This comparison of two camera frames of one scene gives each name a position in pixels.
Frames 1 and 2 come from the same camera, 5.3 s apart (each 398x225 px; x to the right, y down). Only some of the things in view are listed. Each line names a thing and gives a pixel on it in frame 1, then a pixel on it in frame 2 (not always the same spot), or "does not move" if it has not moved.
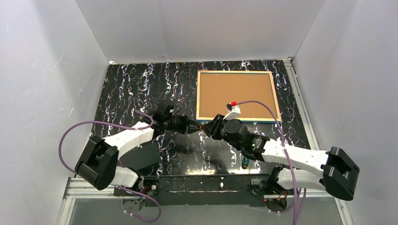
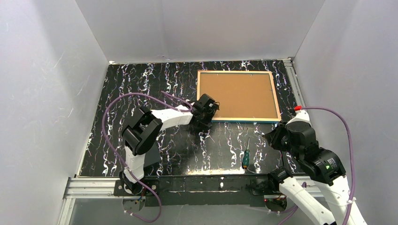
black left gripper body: (186, 125) → (210, 109)
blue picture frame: (216, 89) does not move
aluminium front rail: (76, 189) does not move
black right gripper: (216, 126) → (273, 140)
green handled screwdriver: (245, 162) does not move
